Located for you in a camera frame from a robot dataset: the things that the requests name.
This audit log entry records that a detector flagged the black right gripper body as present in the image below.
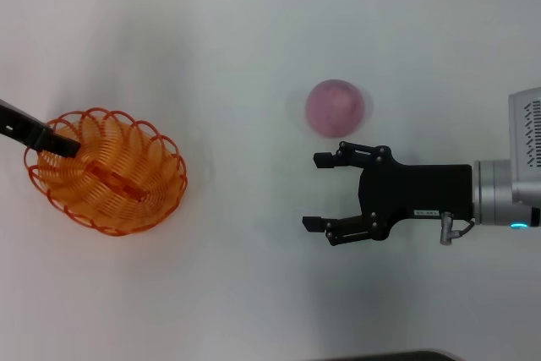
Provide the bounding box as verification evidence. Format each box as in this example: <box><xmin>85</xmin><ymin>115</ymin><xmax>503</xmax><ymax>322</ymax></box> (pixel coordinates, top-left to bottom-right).
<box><xmin>358</xmin><ymin>153</ymin><xmax>473</xmax><ymax>240</ymax></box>

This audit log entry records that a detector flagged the pink peach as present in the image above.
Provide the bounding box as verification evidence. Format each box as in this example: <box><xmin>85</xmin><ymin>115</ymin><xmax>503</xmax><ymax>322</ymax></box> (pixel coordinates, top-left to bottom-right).
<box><xmin>304</xmin><ymin>79</ymin><xmax>366</xmax><ymax>139</ymax></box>

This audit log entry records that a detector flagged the orange plastic woven basket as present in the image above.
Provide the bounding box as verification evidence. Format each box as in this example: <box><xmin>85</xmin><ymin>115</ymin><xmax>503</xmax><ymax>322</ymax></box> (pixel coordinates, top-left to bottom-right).
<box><xmin>23</xmin><ymin>107</ymin><xmax>189</xmax><ymax>238</ymax></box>

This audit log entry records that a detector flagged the black robot torso part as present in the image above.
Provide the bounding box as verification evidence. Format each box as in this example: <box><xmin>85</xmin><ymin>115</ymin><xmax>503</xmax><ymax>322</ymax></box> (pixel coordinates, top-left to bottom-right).
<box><xmin>327</xmin><ymin>350</ymin><xmax>461</xmax><ymax>361</ymax></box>

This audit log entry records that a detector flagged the right gripper connector cable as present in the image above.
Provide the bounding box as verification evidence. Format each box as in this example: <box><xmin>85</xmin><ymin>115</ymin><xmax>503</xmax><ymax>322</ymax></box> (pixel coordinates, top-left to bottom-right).
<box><xmin>439</xmin><ymin>211</ymin><xmax>475</xmax><ymax>247</ymax></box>

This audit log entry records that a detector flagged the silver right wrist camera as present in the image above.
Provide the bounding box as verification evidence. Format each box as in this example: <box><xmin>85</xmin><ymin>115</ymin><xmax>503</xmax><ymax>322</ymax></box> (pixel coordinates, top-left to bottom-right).
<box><xmin>508</xmin><ymin>86</ymin><xmax>541</xmax><ymax>172</ymax></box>

